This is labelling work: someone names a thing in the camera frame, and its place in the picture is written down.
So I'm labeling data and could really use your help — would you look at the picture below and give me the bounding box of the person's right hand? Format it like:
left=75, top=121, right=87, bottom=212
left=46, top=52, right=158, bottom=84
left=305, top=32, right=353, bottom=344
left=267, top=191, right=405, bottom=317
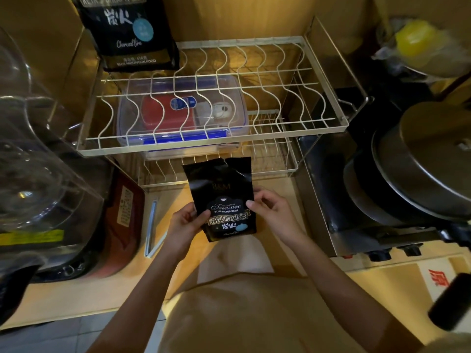
left=245, top=187, right=307, bottom=247

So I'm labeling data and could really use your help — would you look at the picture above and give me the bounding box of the person's left hand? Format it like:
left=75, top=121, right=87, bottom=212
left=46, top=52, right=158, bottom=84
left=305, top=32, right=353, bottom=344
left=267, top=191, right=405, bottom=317
left=166, top=202, right=212, bottom=255

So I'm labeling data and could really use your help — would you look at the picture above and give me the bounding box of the small black coffee bag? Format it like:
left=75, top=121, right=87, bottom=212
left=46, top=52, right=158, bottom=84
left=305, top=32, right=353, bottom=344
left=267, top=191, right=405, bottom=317
left=183, top=156, right=257, bottom=242

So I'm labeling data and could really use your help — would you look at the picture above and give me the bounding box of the person's left forearm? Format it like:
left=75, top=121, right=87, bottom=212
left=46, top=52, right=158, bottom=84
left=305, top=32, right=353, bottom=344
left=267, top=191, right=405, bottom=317
left=88, top=237, right=187, bottom=353

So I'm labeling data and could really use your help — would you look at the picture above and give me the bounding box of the person's right forearm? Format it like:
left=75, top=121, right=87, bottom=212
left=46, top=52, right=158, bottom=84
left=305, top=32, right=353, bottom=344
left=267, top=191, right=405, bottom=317
left=283, top=231, right=424, bottom=353

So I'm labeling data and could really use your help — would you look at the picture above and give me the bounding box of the light blue sealing clip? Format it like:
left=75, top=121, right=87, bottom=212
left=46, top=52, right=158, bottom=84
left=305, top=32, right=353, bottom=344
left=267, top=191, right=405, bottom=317
left=144, top=199, right=169, bottom=259

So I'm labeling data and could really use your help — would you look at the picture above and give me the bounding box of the dark red bag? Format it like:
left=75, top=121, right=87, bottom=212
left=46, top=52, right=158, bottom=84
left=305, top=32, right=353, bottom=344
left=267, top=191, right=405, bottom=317
left=88, top=168, right=145, bottom=280

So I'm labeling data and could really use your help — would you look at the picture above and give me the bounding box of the clear container with blue lid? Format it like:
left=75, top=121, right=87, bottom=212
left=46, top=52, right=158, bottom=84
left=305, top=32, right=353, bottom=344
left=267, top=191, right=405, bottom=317
left=117, top=75, right=249, bottom=161

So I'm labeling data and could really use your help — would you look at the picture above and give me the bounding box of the white round gadget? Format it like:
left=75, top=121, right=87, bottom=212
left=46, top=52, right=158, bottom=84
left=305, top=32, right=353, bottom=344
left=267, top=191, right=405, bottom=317
left=211, top=101, right=233, bottom=124

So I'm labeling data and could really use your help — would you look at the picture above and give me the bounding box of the person's beige clothing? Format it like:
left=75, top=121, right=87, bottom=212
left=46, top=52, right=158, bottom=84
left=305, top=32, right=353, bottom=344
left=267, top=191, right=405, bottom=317
left=157, top=234, right=369, bottom=353

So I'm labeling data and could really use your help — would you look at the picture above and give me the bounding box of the black pan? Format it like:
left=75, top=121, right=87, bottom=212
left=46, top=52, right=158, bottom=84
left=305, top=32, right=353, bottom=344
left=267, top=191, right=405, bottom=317
left=343, top=151, right=409, bottom=227

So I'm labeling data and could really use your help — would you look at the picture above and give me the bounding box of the clear glass jar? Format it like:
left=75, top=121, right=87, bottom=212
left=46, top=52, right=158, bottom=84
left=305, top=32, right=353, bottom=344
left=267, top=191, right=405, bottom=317
left=0, top=25, right=106, bottom=256

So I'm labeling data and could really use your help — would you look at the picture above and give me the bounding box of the steel pot lid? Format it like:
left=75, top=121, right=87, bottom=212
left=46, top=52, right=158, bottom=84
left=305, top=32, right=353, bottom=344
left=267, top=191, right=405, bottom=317
left=371, top=101, right=471, bottom=222

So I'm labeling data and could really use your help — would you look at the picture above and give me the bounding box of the red and white sticker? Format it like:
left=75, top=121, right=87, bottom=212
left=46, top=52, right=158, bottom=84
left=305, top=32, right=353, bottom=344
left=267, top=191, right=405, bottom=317
left=417, top=256, right=461, bottom=303

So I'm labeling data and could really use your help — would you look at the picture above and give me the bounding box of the large black coffee bag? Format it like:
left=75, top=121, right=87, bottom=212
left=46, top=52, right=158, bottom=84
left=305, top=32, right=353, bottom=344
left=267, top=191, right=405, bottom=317
left=72, top=0, right=180, bottom=72

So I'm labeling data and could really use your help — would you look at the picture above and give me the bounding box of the black cylinder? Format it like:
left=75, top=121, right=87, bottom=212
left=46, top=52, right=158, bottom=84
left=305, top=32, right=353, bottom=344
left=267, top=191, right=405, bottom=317
left=428, top=272, right=471, bottom=332

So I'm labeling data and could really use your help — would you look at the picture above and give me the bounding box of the yellow item in plastic bag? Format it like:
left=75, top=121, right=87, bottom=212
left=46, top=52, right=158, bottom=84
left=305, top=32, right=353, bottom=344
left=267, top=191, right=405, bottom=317
left=373, top=17, right=471, bottom=78

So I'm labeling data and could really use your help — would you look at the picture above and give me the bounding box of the white wire dish rack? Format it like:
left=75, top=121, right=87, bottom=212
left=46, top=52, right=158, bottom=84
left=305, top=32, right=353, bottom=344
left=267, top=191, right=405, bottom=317
left=75, top=35, right=350, bottom=158

